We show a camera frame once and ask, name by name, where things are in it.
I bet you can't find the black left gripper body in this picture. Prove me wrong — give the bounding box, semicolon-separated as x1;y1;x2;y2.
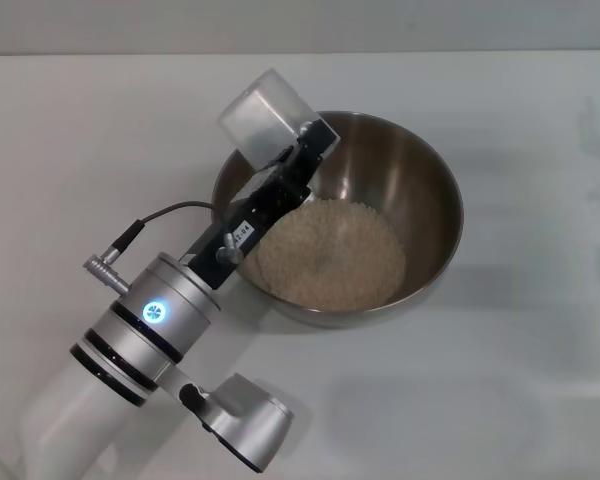
181;147;315;292

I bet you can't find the clear plastic measuring cup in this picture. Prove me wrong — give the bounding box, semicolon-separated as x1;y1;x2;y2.
216;69;322;172

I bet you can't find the white uncooked rice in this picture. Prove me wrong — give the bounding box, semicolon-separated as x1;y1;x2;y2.
239;198;408;310

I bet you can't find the stainless steel mixing bowl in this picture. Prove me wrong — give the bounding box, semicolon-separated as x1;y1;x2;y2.
210;110;465;330

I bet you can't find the grey cable with metal plug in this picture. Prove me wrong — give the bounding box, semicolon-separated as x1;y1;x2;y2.
82;200;217;295

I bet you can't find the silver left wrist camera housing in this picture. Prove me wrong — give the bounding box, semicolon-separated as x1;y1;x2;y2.
178;372;295;459

